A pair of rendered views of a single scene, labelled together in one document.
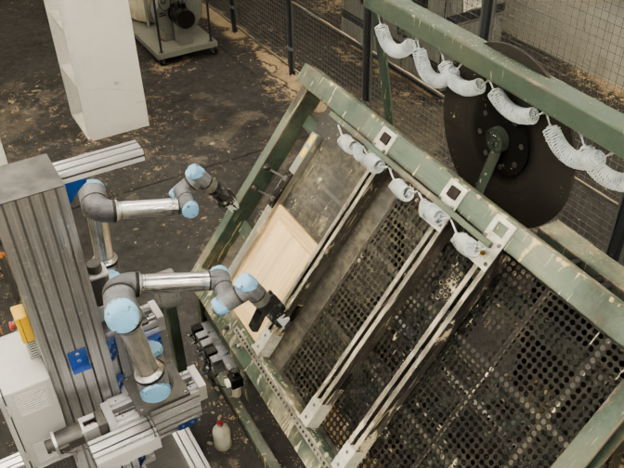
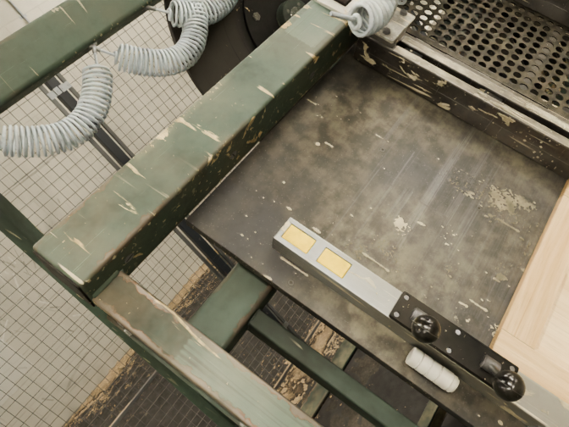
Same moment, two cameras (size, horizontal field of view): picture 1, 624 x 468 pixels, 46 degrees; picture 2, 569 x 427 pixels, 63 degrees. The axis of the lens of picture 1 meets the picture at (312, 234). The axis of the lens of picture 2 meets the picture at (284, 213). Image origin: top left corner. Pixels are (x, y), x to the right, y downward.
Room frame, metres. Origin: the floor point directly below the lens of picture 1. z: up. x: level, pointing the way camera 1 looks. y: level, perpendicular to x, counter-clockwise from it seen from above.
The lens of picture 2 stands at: (3.07, 0.69, 1.96)
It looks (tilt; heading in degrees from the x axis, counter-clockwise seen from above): 22 degrees down; 270
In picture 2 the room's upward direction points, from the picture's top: 39 degrees counter-clockwise
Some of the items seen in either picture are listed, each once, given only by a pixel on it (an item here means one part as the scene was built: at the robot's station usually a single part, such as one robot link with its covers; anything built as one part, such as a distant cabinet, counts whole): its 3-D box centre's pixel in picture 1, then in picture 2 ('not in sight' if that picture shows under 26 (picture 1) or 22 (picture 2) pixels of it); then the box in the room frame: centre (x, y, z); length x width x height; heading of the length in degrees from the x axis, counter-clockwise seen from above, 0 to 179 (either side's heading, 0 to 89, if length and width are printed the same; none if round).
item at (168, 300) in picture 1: (166, 290); not in sight; (2.91, 0.77, 0.84); 0.12 x 0.12 x 0.18; 28
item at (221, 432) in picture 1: (221, 434); not in sight; (2.54, 0.52, 0.10); 0.10 x 0.10 x 0.20
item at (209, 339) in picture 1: (214, 358); not in sight; (2.55, 0.50, 0.69); 0.50 x 0.14 x 0.24; 28
